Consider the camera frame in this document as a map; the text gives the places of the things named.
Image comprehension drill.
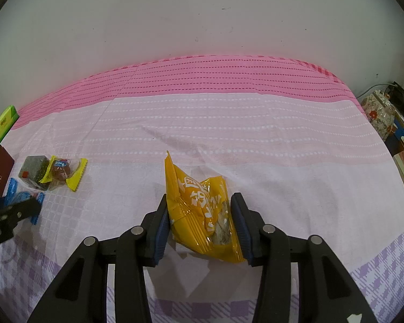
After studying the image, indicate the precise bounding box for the pink and purple checked sheet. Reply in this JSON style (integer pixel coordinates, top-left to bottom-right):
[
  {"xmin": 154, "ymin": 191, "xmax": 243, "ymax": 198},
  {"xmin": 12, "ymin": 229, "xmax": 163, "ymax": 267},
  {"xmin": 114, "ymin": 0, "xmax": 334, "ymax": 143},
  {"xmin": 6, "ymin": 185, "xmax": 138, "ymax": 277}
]
[{"xmin": 0, "ymin": 54, "xmax": 404, "ymax": 323}]

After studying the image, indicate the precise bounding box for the white cable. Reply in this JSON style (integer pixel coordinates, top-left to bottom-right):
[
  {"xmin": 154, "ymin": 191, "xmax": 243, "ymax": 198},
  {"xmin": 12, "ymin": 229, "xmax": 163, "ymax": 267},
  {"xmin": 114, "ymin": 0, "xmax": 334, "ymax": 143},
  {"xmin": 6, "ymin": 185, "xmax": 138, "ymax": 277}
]
[{"xmin": 358, "ymin": 82, "xmax": 393, "ymax": 99}]

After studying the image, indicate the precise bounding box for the yellow snack packet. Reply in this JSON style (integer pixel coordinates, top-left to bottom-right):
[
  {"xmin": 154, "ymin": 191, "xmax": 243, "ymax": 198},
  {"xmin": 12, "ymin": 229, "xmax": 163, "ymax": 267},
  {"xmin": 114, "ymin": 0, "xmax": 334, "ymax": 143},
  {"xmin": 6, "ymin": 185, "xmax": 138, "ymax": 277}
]
[{"xmin": 164, "ymin": 150, "xmax": 247, "ymax": 265}]

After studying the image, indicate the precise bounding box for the yellow wrapped red candy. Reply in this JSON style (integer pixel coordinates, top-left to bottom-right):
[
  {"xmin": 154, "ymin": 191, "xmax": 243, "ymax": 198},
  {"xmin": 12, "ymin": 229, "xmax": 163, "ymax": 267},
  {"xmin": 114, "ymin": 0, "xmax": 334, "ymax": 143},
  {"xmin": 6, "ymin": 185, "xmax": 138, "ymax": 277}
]
[{"xmin": 40, "ymin": 156, "xmax": 89, "ymax": 192}]

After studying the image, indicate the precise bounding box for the blue candy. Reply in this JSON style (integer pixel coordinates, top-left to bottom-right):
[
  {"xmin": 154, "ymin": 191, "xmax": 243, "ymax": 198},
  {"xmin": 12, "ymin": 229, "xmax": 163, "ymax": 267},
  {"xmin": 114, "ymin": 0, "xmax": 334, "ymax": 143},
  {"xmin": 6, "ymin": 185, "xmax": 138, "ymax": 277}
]
[
  {"xmin": 18, "ymin": 191, "xmax": 46, "ymax": 225},
  {"xmin": 5, "ymin": 178, "xmax": 20, "ymax": 206}
]

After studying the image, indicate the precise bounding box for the green tissue box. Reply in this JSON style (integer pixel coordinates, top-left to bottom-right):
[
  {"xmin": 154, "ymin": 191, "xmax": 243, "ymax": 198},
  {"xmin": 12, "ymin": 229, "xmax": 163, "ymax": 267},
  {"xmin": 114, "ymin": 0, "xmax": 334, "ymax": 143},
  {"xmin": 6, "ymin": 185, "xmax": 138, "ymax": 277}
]
[{"xmin": 0, "ymin": 105, "xmax": 20, "ymax": 143}]

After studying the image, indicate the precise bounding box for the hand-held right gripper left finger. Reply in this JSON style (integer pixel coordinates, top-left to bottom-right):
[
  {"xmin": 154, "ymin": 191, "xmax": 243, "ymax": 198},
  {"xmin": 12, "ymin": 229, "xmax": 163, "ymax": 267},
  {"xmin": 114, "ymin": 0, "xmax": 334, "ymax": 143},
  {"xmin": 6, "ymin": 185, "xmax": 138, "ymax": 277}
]
[{"xmin": 27, "ymin": 193, "xmax": 170, "ymax": 323}]

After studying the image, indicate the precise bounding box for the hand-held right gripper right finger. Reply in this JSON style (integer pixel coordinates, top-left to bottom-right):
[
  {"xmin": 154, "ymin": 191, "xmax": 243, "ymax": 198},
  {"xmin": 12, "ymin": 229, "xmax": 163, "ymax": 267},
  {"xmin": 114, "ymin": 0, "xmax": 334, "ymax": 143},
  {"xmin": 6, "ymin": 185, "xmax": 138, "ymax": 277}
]
[{"xmin": 229, "ymin": 192, "xmax": 379, "ymax": 323}]

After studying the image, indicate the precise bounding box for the grey green snack packet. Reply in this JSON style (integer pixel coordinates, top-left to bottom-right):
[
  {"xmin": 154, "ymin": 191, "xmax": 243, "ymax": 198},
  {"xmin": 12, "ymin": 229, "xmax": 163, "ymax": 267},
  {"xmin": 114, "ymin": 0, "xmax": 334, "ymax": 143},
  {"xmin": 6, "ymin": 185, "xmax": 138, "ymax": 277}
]
[{"xmin": 18, "ymin": 155, "xmax": 51, "ymax": 189}]

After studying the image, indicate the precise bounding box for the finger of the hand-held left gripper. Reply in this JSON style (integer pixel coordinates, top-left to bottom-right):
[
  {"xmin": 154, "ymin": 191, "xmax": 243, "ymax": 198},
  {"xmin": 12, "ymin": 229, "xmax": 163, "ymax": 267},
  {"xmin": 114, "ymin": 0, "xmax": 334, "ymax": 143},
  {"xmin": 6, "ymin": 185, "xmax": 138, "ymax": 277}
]
[{"xmin": 0, "ymin": 196, "xmax": 43, "ymax": 245}]

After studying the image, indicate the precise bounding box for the floral ceramic teapot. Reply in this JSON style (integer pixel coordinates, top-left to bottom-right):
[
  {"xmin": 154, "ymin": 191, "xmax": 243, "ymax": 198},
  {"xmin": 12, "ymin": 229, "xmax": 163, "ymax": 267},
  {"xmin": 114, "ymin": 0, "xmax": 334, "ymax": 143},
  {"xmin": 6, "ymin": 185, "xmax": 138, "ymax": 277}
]
[{"xmin": 360, "ymin": 89, "xmax": 396, "ymax": 141}]

